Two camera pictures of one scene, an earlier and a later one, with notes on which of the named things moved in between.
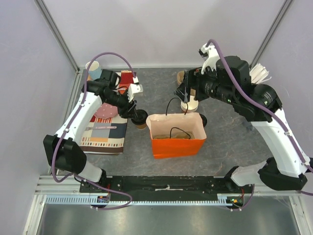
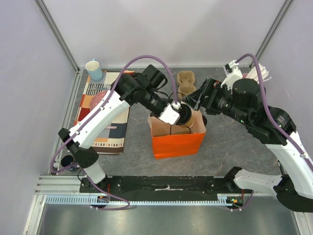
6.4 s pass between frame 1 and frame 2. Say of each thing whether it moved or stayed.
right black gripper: moved
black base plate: stayed
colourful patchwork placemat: stayed
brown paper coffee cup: moved
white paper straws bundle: stayed
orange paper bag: stayed
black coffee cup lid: moved
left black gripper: moved
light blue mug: stayed
